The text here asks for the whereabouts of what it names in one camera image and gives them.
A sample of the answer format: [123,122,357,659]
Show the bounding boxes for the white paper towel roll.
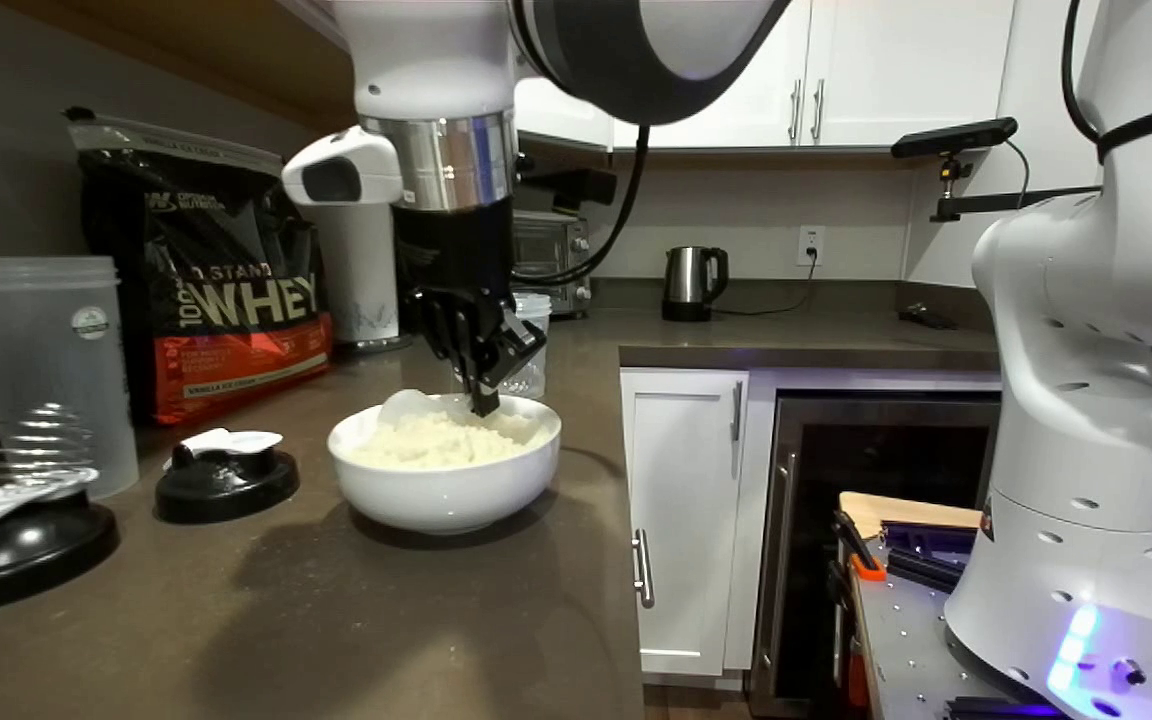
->
[307,197,405,350]

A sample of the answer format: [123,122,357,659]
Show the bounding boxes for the white ceramic bowl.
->
[322,387,568,541]

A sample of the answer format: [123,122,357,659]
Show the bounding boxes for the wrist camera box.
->
[277,122,407,210]

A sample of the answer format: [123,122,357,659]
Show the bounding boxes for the clear plastic scoop spoon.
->
[374,382,501,429]

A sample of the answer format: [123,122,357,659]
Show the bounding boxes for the white lower kitchen cabinets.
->
[615,367,754,685]

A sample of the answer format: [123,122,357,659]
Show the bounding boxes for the black camera on stand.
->
[887,112,1102,225]

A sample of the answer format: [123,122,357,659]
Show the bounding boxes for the tall clear shaker cup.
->
[0,250,144,502]

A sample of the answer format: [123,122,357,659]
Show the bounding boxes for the orange black clamp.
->
[830,513,897,589]

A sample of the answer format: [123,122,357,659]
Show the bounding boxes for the small black shaker lid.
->
[151,425,304,527]

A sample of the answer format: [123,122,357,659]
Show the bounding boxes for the steel electric kettle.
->
[658,239,731,323]

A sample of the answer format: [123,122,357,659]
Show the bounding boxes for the small black counter object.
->
[897,294,959,330]

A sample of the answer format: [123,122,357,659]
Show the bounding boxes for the black red whey bag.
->
[65,103,341,432]

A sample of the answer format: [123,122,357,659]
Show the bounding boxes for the large black shaker lid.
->
[0,464,123,621]

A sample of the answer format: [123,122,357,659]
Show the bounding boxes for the dark under-counter appliance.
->
[746,392,1007,711]

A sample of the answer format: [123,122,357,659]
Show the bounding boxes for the robot mounting table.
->
[846,557,1152,720]

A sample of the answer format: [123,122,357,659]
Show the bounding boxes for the silver cabinet door handle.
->
[626,527,658,610]

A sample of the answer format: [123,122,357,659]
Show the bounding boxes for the light wooden board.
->
[834,488,987,541]

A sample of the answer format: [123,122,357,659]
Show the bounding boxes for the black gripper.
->
[386,197,554,419]

